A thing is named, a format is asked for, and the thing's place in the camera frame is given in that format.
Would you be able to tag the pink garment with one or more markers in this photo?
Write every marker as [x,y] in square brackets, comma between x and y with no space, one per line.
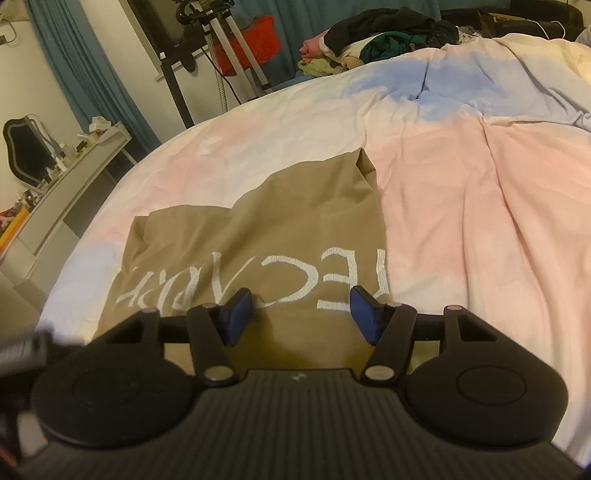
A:
[314,46]

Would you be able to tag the white dressing table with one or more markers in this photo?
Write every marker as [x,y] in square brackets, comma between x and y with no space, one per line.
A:
[69,194]

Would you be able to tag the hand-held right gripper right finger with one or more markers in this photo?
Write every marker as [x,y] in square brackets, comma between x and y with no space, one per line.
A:
[364,314]

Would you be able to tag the pastel tie-dye quilt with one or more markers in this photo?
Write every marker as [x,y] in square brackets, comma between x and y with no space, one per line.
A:
[485,184]

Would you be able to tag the row of cosmetic bottles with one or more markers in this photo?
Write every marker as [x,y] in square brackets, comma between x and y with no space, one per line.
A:
[60,164]

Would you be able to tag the narrow blue curtain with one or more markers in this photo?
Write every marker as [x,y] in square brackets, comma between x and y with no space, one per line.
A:
[92,69]

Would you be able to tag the garment steamer on stand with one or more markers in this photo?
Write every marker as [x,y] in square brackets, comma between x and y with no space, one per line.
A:
[231,46]

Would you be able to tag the patterned white cloth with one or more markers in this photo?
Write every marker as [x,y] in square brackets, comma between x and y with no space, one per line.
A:
[467,36]

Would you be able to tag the white garment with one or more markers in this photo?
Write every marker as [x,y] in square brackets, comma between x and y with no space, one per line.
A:
[353,51]

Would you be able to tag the black sofa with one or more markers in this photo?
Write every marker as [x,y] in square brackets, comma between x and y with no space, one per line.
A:
[545,11]

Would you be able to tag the tissue box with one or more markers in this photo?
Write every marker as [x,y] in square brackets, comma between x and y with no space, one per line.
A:
[99,125]

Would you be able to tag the wavy black framed mirror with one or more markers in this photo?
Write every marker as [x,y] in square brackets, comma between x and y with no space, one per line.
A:
[27,152]

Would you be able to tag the cardboard box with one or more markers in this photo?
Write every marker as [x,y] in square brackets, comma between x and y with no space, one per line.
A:
[501,16]

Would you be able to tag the white pillow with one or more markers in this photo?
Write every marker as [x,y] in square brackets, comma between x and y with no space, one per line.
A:
[584,34]

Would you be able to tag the yellow box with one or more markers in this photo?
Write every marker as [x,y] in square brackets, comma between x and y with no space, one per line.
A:
[16,233]

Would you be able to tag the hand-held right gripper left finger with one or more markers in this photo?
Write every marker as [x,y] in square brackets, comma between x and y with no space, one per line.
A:
[238,316]

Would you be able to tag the pale yellow garment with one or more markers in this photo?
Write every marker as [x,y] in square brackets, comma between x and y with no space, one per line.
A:
[321,68]

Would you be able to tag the green garment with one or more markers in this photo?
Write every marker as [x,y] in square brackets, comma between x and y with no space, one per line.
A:
[388,46]

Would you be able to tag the wide blue curtain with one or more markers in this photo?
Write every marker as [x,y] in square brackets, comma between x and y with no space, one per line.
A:
[323,9]

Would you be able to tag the red cloth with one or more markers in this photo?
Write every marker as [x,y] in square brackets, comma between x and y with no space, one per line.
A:
[258,39]

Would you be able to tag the tan printed t-shirt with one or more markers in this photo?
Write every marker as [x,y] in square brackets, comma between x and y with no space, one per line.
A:
[277,221]

